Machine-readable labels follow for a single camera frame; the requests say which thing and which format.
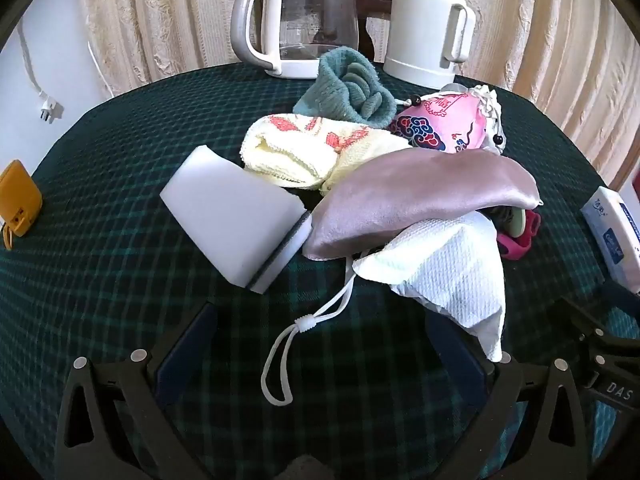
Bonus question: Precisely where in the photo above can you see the white face mask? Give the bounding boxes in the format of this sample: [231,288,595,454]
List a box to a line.
[261,210,506,406]

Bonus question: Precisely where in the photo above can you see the pink printed drawstring pouch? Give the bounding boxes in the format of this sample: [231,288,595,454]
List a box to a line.
[389,91,493,153]

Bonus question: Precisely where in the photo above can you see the beige patterned curtain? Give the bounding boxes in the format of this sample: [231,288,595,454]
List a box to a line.
[75,0,640,181]

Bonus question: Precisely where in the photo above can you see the white and blue tissue packet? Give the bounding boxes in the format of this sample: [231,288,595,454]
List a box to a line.
[581,186,640,293]

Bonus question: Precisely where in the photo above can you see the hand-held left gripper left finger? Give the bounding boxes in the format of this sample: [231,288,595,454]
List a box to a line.
[55,302,236,480]

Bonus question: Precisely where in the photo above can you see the white power plug cable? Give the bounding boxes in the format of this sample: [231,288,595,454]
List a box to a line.
[17,22,65,125]

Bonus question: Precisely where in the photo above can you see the white sponge with grey layer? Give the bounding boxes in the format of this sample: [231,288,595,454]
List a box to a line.
[160,145,313,295]

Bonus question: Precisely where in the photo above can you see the glass kettle with white handle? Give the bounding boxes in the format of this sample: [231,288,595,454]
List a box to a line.
[231,0,362,80]

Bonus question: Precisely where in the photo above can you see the white thermos jug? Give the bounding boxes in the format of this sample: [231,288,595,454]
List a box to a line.
[384,0,477,87]

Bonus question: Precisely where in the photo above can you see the pink band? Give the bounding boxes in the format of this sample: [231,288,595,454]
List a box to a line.
[495,210,542,261]

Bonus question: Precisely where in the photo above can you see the white lace cloth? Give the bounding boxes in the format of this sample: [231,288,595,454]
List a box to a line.
[470,85,506,153]

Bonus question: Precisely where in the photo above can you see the mauve satin pouch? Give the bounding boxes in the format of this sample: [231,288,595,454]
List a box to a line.
[302,149,543,261]

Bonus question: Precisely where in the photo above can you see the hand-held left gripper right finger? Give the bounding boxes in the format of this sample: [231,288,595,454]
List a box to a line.
[424,312,596,480]

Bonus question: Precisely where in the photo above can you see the green round disc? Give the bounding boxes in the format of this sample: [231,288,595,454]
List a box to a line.
[505,207,526,238]

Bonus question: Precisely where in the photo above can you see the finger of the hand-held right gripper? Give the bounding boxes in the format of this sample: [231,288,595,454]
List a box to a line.
[601,280,640,312]
[562,297,640,403]

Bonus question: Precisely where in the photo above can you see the pale yellow towel red print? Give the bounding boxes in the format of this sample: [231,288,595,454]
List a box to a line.
[241,114,416,196]

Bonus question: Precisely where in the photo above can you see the green checked tablecloth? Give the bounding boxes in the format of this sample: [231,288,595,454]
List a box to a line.
[0,62,640,480]

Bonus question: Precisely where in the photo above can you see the teal plush cloth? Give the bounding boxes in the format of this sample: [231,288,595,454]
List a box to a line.
[292,47,396,128]

